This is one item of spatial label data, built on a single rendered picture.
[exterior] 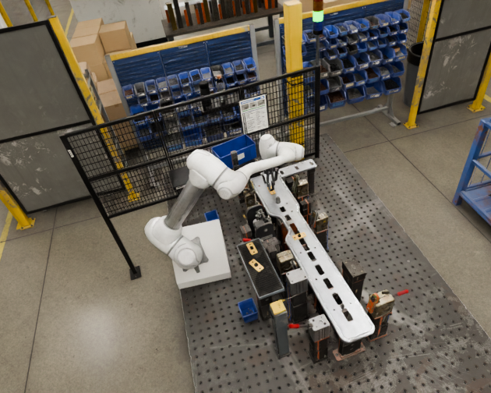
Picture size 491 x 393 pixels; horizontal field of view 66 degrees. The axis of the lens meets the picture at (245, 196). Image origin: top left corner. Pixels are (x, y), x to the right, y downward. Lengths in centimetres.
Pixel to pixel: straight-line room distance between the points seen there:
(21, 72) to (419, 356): 362
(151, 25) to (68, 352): 665
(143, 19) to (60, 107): 493
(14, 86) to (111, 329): 224
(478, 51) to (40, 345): 534
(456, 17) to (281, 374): 394
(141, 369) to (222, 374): 109
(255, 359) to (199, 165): 112
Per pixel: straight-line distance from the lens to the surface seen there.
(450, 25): 486
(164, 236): 230
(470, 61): 531
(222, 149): 296
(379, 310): 210
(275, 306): 191
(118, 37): 646
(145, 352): 331
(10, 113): 410
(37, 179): 447
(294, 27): 287
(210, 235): 253
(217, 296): 255
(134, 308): 355
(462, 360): 245
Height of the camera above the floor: 280
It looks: 42 degrees down
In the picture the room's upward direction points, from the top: 9 degrees counter-clockwise
